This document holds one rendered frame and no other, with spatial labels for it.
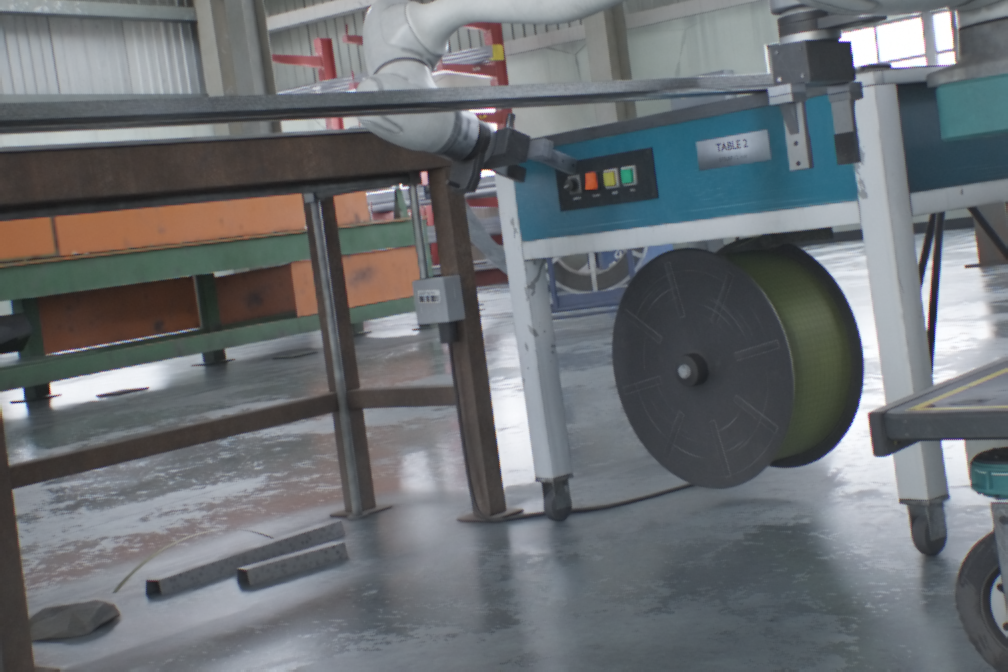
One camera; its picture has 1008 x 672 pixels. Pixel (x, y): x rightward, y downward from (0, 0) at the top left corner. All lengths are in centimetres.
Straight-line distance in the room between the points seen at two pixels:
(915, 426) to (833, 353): 119
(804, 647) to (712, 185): 87
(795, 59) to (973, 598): 65
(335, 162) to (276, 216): 626
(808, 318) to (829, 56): 100
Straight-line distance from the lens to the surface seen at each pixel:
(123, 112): 172
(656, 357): 306
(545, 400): 307
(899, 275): 248
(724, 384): 295
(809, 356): 291
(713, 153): 268
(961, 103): 175
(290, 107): 185
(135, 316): 939
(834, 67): 202
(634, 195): 281
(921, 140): 264
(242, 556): 316
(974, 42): 178
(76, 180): 267
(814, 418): 297
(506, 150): 266
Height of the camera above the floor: 58
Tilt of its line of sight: 2 degrees down
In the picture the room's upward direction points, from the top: 8 degrees counter-clockwise
